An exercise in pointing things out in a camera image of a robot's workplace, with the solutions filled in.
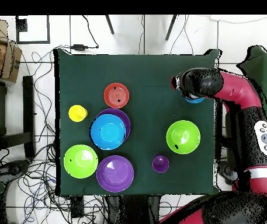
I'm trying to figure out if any shallow ribbed blue bowl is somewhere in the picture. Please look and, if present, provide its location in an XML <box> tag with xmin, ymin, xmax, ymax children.
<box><xmin>183</xmin><ymin>96</ymin><xmax>206</xmax><ymax>104</ymax></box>

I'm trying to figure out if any green plastic bowl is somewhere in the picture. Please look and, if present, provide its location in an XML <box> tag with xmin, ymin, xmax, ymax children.
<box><xmin>165</xmin><ymin>120</ymin><xmax>202</xmax><ymax>155</ymax></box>
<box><xmin>63</xmin><ymin>144</ymin><xmax>99</xmax><ymax>180</ymax></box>

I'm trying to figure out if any orange ribbed plastic bowl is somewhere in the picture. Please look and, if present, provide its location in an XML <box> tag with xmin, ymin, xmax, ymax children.
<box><xmin>103</xmin><ymin>82</ymin><xmax>130</xmax><ymax>109</ymax></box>

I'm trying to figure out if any purple plastic bowl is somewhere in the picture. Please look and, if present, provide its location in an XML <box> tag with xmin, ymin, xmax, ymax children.
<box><xmin>96</xmin><ymin>155</ymin><xmax>135</xmax><ymax>194</ymax></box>
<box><xmin>95</xmin><ymin>108</ymin><xmax>131</xmax><ymax>141</ymax></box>

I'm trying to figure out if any deep blue plastic bowl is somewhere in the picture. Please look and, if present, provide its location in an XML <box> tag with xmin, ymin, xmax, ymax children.
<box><xmin>90</xmin><ymin>114</ymin><xmax>127</xmax><ymax>151</ymax></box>

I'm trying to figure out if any black tripod leg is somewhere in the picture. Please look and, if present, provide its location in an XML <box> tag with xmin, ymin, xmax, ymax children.
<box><xmin>165</xmin><ymin>15</ymin><xmax>178</xmax><ymax>41</ymax></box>
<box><xmin>105</xmin><ymin>15</ymin><xmax>115</xmax><ymax>35</ymax></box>

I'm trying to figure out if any purple plastic cup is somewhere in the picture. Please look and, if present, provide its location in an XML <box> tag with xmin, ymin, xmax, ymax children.
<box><xmin>152</xmin><ymin>155</ymin><xmax>170</xmax><ymax>174</ymax></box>

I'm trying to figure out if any yellow plastic cup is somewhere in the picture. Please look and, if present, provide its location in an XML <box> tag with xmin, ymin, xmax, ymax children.
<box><xmin>68</xmin><ymin>104</ymin><xmax>89</xmax><ymax>123</ymax></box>

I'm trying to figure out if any black power adapter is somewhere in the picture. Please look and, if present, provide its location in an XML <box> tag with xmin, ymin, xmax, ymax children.
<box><xmin>71</xmin><ymin>43</ymin><xmax>89</xmax><ymax>51</ymax></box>

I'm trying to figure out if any grey stand foot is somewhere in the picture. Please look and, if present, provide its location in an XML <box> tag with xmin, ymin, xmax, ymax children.
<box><xmin>218</xmin><ymin>160</ymin><xmax>239</xmax><ymax>185</ymax></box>

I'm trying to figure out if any brown cardboard box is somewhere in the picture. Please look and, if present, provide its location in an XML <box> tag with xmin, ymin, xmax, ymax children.
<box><xmin>0</xmin><ymin>18</ymin><xmax>23</xmax><ymax>83</ymax></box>

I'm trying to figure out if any black stand foot with knob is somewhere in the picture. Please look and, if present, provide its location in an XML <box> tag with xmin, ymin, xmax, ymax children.
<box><xmin>0</xmin><ymin>158</ymin><xmax>33</xmax><ymax>179</ymax></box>

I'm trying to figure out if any black square frame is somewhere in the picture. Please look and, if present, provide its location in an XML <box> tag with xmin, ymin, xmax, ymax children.
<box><xmin>15</xmin><ymin>15</ymin><xmax>51</xmax><ymax>44</ymax></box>

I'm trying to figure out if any black bench frame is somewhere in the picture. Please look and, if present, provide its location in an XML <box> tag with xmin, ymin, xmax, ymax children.
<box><xmin>0</xmin><ymin>75</ymin><xmax>36</xmax><ymax>159</ymax></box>

